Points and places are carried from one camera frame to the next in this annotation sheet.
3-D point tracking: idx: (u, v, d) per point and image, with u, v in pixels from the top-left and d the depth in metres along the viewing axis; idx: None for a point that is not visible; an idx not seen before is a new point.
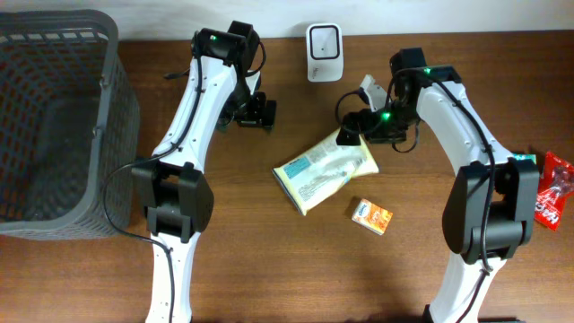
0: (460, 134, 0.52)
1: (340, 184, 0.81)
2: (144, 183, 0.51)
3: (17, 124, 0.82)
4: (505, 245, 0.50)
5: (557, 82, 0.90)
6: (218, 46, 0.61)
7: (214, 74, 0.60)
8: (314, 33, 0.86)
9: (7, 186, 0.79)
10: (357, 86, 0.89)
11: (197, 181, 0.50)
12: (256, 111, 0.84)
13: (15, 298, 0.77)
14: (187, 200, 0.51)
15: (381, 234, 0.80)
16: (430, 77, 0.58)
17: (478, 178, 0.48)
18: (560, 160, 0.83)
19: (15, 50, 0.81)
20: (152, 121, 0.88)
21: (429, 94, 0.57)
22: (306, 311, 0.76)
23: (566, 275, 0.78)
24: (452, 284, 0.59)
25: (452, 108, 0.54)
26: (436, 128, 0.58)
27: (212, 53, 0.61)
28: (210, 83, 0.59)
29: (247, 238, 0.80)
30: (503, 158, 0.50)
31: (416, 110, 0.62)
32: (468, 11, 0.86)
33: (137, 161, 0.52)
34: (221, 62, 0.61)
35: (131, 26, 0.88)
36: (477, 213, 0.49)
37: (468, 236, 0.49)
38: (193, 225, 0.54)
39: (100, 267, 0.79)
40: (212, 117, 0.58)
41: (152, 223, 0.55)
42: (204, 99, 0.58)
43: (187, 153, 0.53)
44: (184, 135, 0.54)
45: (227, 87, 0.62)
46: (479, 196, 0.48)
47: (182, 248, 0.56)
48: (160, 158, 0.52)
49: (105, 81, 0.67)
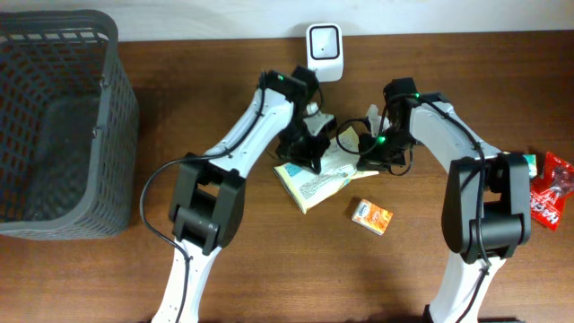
0: (450, 139, 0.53)
1: (339, 186, 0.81)
2: (187, 179, 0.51)
3: (17, 124, 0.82)
4: (503, 245, 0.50)
5: (556, 82, 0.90)
6: (283, 84, 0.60)
7: (276, 105, 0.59)
8: (314, 33, 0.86)
9: (7, 185, 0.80)
10: (357, 87, 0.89)
11: (239, 187, 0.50)
12: (312, 152, 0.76)
13: (16, 298, 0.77)
14: (224, 206, 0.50)
15: (381, 234, 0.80)
16: (420, 100, 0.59)
17: (469, 171, 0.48)
18: (560, 160, 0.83)
19: (15, 50, 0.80)
20: (152, 121, 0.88)
21: (417, 112, 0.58)
22: (307, 311, 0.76)
23: (566, 275, 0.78)
24: (452, 285, 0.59)
25: (440, 120, 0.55)
26: (428, 144, 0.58)
27: (276, 88, 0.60)
28: (269, 112, 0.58)
29: (247, 238, 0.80)
30: (492, 152, 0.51)
31: (409, 131, 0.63)
32: (467, 11, 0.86)
33: (186, 157, 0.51)
34: (283, 97, 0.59)
35: (131, 27, 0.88)
36: (471, 210, 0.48)
37: (467, 235, 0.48)
38: (217, 239, 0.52)
39: (100, 267, 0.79)
40: (261, 144, 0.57)
41: (179, 230, 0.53)
42: (260, 124, 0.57)
43: (237, 161, 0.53)
44: (236, 145, 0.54)
45: (282, 122, 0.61)
46: (472, 191, 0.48)
47: (203, 258, 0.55)
48: (210, 160, 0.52)
49: (105, 81, 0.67)
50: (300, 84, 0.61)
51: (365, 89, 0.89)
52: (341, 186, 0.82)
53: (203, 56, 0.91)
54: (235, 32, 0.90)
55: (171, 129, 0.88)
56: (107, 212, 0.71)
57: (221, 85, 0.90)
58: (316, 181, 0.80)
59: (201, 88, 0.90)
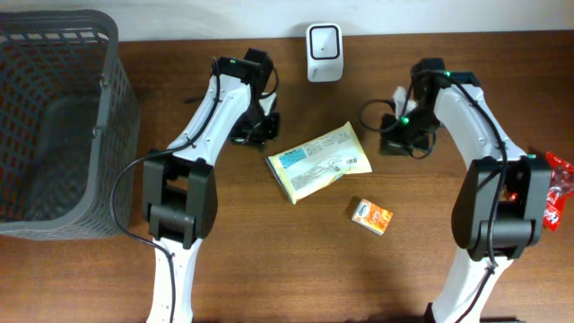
0: (473, 130, 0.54)
1: (331, 178, 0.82)
2: (155, 176, 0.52)
3: (17, 124, 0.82)
4: (511, 245, 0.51)
5: (556, 81, 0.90)
6: (237, 69, 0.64)
7: (232, 88, 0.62)
8: (314, 33, 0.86)
9: (7, 185, 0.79)
10: (357, 87, 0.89)
11: (208, 177, 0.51)
12: (270, 130, 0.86)
13: (16, 298, 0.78)
14: (195, 196, 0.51)
15: (381, 234, 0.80)
16: (450, 80, 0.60)
17: (489, 171, 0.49)
18: (560, 160, 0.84)
19: (15, 50, 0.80)
20: (152, 121, 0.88)
21: (446, 93, 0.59)
22: (307, 311, 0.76)
23: (566, 275, 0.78)
24: (456, 284, 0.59)
25: (467, 106, 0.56)
26: (451, 127, 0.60)
27: (230, 72, 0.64)
28: (227, 96, 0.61)
29: (248, 237, 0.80)
30: (515, 155, 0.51)
31: (433, 109, 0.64)
32: (466, 11, 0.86)
33: (149, 154, 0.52)
34: (238, 80, 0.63)
35: (130, 27, 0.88)
36: (485, 208, 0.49)
37: (476, 231, 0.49)
38: (195, 231, 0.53)
39: (100, 267, 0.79)
40: (224, 127, 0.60)
41: (155, 228, 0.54)
42: (220, 109, 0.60)
43: (201, 151, 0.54)
44: (198, 135, 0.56)
45: (240, 105, 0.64)
46: (489, 191, 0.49)
47: (184, 253, 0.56)
48: (174, 152, 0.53)
49: (105, 81, 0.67)
50: (252, 66, 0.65)
51: (364, 89, 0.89)
52: (334, 179, 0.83)
53: (202, 55, 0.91)
54: (235, 31, 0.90)
55: (171, 128, 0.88)
56: (107, 213, 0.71)
57: None
58: (309, 175, 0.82)
59: (201, 88, 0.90)
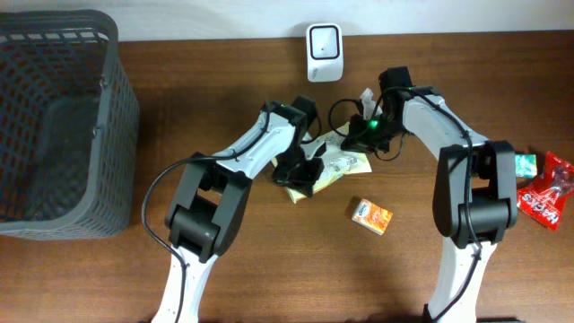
0: (439, 129, 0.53)
1: (330, 178, 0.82)
2: (192, 178, 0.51)
3: (17, 124, 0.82)
4: (492, 228, 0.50)
5: (556, 82, 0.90)
6: (285, 111, 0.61)
7: (280, 126, 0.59)
8: (314, 33, 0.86)
9: (7, 185, 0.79)
10: (357, 87, 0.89)
11: (245, 189, 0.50)
12: (310, 174, 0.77)
13: (16, 297, 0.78)
14: (227, 209, 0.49)
15: (381, 234, 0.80)
16: (413, 92, 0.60)
17: (456, 157, 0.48)
18: (561, 160, 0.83)
19: (15, 50, 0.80)
20: (153, 122, 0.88)
21: (411, 104, 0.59)
22: (307, 311, 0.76)
23: (565, 275, 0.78)
24: (447, 276, 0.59)
25: (430, 111, 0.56)
26: (422, 137, 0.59)
27: (281, 109, 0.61)
28: (273, 130, 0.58)
29: (248, 237, 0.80)
30: (480, 141, 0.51)
31: (403, 123, 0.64)
32: (466, 11, 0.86)
33: (194, 156, 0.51)
34: (286, 121, 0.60)
35: (130, 27, 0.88)
36: (459, 194, 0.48)
37: (456, 218, 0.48)
38: (213, 247, 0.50)
39: (100, 267, 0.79)
40: (261, 161, 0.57)
41: (176, 235, 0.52)
42: (264, 139, 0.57)
43: (243, 164, 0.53)
44: (243, 152, 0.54)
45: (282, 144, 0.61)
46: (458, 176, 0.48)
47: (199, 266, 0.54)
48: (217, 160, 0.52)
49: (105, 81, 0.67)
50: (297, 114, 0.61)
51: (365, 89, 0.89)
52: (333, 179, 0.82)
53: (203, 56, 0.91)
54: (235, 31, 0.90)
55: (171, 128, 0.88)
56: (107, 212, 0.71)
57: (221, 85, 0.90)
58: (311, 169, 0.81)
59: (201, 88, 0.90)
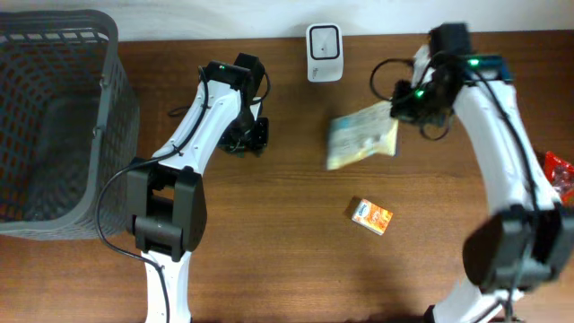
0: (502, 163, 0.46)
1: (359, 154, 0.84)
2: (139, 187, 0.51)
3: (17, 124, 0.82)
4: (532, 285, 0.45)
5: (556, 81, 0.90)
6: (225, 75, 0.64)
7: (221, 94, 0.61)
8: (314, 33, 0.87)
9: (7, 186, 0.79)
10: (357, 87, 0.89)
11: (196, 185, 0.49)
12: (261, 136, 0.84)
13: (16, 297, 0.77)
14: (183, 208, 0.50)
15: (381, 234, 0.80)
16: (473, 69, 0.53)
17: (517, 224, 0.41)
18: (560, 160, 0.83)
19: (15, 50, 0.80)
20: (153, 122, 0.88)
21: (471, 95, 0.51)
22: (307, 312, 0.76)
23: (566, 275, 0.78)
24: (465, 302, 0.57)
25: (495, 119, 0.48)
26: (473, 141, 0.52)
27: (218, 78, 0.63)
28: (214, 103, 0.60)
29: (249, 236, 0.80)
30: (547, 199, 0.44)
31: (450, 103, 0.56)
32: (465, 10, 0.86)
33: (134, 163, 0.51)
34: (228, 86, 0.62)
35: (129, 26, 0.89)
36: (506, 257, 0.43)
37: (494, 274, 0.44)
38: (182, 244, 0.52)
39: (100, 267, 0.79)
40: (213, 135, 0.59)
41: (143, 242, 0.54)
42: (208, 115, 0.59)
43: (187, 158, 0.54)
44: (186, 142, 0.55)
45: (230, 111, 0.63)
46: (514, 242, 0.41)
47: (174, 266, 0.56)
48: (160, 161, 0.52)
49: (105, 80, 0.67)
50: (243, 72, 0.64)
51: (365, 90, 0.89)
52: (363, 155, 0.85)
53: (203, 55, 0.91)
54: (235, 31, 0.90)
55: (171, 128, 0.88)
56: (106, 211, 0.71)
57: None
58: (343, 142, 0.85)
59: None
